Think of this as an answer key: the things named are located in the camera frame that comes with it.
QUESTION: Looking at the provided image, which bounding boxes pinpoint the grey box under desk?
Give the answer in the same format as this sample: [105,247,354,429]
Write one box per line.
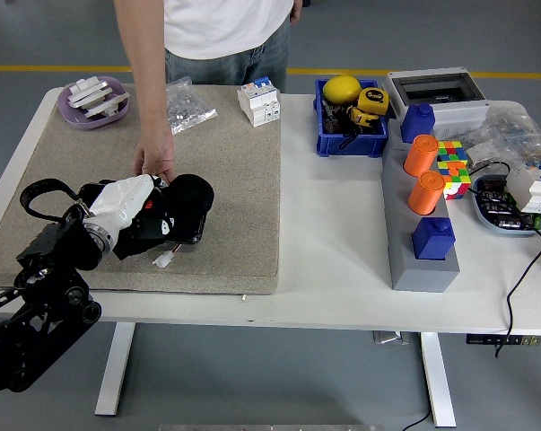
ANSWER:
[371,330,411,346]

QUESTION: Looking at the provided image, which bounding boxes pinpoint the clear bag of screws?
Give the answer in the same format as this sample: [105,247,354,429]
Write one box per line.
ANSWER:
[164,75,219,136]

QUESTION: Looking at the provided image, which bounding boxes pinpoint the blue plastic bin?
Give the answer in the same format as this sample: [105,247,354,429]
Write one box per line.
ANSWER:
[313,77,391,158]

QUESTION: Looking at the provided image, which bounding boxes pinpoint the yellow and black small tool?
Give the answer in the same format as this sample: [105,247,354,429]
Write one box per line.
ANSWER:
[345,106,382,132]

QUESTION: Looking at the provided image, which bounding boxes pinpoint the white connector with coloured wires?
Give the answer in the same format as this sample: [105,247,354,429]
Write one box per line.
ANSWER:
[152,242,182,269]

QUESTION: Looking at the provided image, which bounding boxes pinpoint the orange cylinder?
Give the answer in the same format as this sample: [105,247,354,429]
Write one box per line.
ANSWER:
[403,134,441,178]
[407,170,448,216]

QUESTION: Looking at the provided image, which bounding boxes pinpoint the purple plastic bowl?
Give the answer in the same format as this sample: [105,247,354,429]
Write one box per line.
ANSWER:
[57,75,131,130]

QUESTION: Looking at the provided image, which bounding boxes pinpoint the person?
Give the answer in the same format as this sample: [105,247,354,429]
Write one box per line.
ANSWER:
[161,0,303,94]

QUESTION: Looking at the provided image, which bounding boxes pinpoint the white circuit breaker with orange mark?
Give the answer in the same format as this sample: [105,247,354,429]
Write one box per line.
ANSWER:
[236,75,282,129]

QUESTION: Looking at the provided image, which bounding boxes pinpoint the blue block with knob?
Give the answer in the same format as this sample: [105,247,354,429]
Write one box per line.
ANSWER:
[399,101,438,144]
[412,216,458,261]

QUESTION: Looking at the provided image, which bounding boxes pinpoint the clear bag of small parts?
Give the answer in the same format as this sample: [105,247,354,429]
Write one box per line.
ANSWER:
[433,105,541,175]

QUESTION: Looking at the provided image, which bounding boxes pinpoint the white plastic clip bracket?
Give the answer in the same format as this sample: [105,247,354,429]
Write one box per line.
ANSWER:
[84,91,131,120]

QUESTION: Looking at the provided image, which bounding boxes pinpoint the person's right hand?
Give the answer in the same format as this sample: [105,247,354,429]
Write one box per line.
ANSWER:
[132,128,178,184]

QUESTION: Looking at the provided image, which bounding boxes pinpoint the white table leg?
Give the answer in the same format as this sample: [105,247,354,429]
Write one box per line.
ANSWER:
[418,331,458,428]
[93,321,136,417]

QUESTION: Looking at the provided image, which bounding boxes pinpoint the light blue tray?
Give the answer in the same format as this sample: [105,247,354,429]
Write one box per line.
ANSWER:
[470,174,541,238]

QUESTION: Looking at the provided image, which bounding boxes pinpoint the yellow lemon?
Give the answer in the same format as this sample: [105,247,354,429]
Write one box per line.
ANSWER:
[322,75,363,105]

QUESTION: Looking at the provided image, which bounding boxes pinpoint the white and black robot left hand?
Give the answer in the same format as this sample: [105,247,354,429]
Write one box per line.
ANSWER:
[86,173,177,240]

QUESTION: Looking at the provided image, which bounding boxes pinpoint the white circuit breaker with blue switches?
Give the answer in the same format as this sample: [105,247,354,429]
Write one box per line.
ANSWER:
[506,161,541,215]

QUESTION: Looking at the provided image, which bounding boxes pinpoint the grey shape sorter base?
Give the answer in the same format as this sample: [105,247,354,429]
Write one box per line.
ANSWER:
[380,120,462,294]

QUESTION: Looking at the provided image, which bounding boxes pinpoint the black power cable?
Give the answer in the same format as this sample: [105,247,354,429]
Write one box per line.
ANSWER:
[469,161,541,359]

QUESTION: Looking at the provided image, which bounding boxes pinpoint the grey-brown mat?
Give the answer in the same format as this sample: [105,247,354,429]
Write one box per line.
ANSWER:
[0,83,284,296]

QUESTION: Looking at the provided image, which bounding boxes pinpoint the white electrical distribution box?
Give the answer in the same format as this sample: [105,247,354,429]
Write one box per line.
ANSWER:
[381,66,492,132]

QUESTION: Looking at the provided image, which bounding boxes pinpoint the yellow round tape measure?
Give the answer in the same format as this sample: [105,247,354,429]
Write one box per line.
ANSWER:
[356,87,390,117]

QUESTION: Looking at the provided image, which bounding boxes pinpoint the white flat plastic strips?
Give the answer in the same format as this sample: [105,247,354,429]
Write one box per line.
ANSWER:
[67,76,115,109]

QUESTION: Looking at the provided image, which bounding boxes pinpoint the dark electronic components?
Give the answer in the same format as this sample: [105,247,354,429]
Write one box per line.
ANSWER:
[479,178,535,231]

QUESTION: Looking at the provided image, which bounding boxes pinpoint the black desk control panel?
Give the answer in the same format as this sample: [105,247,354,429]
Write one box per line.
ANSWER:
[466,334,541,347]

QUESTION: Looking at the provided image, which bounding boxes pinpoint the colourful puzzle cube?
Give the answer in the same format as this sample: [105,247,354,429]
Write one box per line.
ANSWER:
[435,140,473,201]

